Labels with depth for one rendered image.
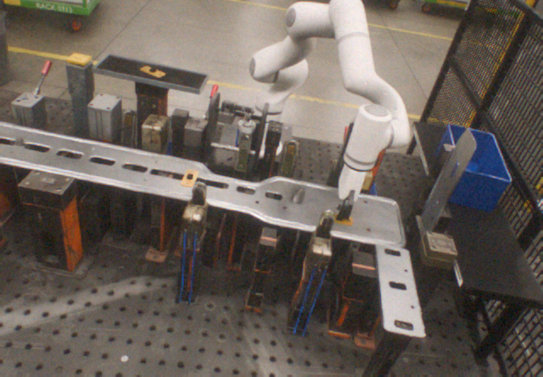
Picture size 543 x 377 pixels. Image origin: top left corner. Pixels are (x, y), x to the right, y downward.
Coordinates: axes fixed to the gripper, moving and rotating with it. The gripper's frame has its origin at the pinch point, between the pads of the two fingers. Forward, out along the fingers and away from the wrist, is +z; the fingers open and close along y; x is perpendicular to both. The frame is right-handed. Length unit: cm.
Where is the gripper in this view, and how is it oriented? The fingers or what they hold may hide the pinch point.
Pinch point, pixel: (343, 205)
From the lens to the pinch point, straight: 131.4
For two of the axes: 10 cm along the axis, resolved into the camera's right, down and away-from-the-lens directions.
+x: 9.8, 2.0, 0.0
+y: -1.2, 5.8, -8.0
